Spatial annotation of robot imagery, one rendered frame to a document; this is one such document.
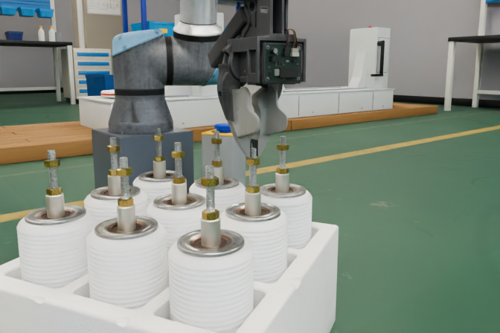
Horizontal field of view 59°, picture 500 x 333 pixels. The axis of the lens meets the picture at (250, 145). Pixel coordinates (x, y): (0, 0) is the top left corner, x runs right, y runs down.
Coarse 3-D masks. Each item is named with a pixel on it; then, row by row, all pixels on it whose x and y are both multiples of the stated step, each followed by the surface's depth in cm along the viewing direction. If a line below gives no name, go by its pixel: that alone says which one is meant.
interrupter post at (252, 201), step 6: (246, 192) 60; (258, 192) 60; (246, 198) 60; (252, 198) 59; (258, 198) 60; (246, 204) 60; (252, 204) 59; (258, 204) 60; (246, 210) 60; (252, 210) 60; (258, 210) 60
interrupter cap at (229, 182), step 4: (224, 176) 79; (196, 180) 77; (200, 180) 77; (224, 180) 78; (228, 180) 77; (232, 180) 77; (236, 180) 77; (196, 184) 74; (200, 184) 74; (224, 184) 75; (228, 184) 74; (232, 184) 74; (236, 184) 74; (204, 188) 73; (216, 188) 72; (220, 188) 72; (224, 188) 73; (228, 188) 73
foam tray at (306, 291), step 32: (320, 224) 76; (288, 256) 65; (320, 256) 66; (0, 288) 55; (32, 288) 54; (64, 288) 54; (256, 288) 55; (288, 288) 54; (320, 288) 67; (0, 320) 56; (32, 320) 53; (64, 320) 51; (96, 320) 49; (128, 320) 48; (160, 320) 47; (256, 320) 47; (288, 320) 53; (320, 320) 68
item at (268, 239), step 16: (224, 224) 58; (240, 224) 57; (256, 224) 57; (272, 224) 57; (256, 240) 56; (272, 240) 57; (256, 256) 57; (272, 256) 58; (256, 272) 57; (272, 272) 58
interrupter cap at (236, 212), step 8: (232, 208) 62; (240, 208) 62; (264, 208) 62; (272, 208) 62; (232, 216) 58; (240, 216) 58; (248, 216) 58; (256, 216) 58; (264, 216) 58; (272, 216) 58
